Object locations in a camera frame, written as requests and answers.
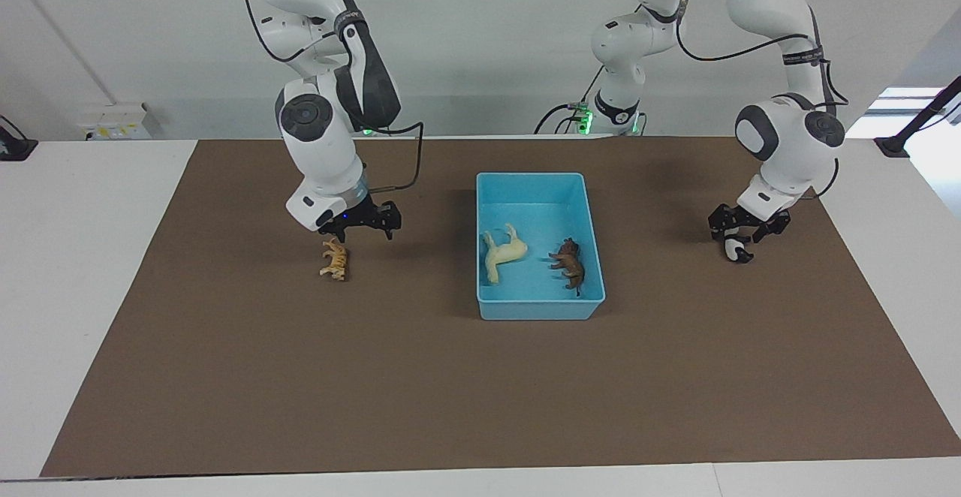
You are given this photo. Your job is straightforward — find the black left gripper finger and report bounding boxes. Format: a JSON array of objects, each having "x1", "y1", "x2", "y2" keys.
[
  {"x1": 754, "y1": 212, "x2": 791, "y2": 245},
  {"x1": 707, "y1": 203, "x2": 734, "y2": 242}
]

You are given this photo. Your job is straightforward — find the orange striped tiger toy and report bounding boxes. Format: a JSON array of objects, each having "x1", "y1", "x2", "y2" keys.
[{"x1": 319, "y1": 238, "x2": 351, "y2": 282}]

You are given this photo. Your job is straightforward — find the black and white panda toy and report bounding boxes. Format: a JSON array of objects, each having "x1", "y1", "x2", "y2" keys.
[{"x1": 722, "y1": 234, "x2": 755, "y2": 264}]

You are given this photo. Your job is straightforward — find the cream llama toy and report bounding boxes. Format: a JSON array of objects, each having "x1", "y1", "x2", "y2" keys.
[{"x1": 481, "y1": 222, "x2": 529, "y2": 285}]

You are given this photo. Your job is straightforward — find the brown lion toy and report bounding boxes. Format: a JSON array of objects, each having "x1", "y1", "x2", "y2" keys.
[{"x1": 548, "y1": 238, "x2": 587, "y2": 297}]

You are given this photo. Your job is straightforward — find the light blue plastic storage box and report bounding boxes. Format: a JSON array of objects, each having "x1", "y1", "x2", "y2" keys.
[{"x1": 476, "y1": 172, "x2": 607, "y2": 322}]

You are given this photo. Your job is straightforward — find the brown paper table mat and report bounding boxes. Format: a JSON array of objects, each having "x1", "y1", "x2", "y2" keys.
[{"x1": 40, "y1": 137, "x2": 961, "y2": 478}]

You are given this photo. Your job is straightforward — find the black table clamp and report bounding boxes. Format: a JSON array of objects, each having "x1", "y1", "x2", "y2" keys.
[{"x1": 0, "y1": 115, "x2": 39, "y2": 162}]

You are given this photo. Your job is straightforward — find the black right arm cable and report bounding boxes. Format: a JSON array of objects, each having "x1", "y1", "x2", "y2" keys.
[{"x1": 234, "y1": 0, "x2": 426, "y2": 194}]

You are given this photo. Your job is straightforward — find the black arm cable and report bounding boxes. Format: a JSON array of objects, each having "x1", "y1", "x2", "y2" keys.
[
  {"x1": 674, "y1": 0, "x2": 851, "y2": 199},
  {"x1": 234, "y1": 0, "x2": 426, "y2": 194}
]

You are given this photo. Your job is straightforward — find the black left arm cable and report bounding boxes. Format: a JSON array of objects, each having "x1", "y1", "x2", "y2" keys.
[{"x1": 674, "y1": 0, "x2": 851, "y2": 199}]

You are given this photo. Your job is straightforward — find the black camera stand bar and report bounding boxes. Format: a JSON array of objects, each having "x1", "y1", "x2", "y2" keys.
[{"x1": 874, "y1": 74, "x2": 961, "y2": 159}]

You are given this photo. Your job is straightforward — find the black base cables bundle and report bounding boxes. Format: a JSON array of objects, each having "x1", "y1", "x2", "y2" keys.
[{"x1": 534, "y1": 64, "x2": 606, "y2": 136}]

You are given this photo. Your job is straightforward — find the white wall socket box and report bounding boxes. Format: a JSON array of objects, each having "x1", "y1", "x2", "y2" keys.
[{"x1": 77, "y1": 102, "x2": 152, "y2": 142}]

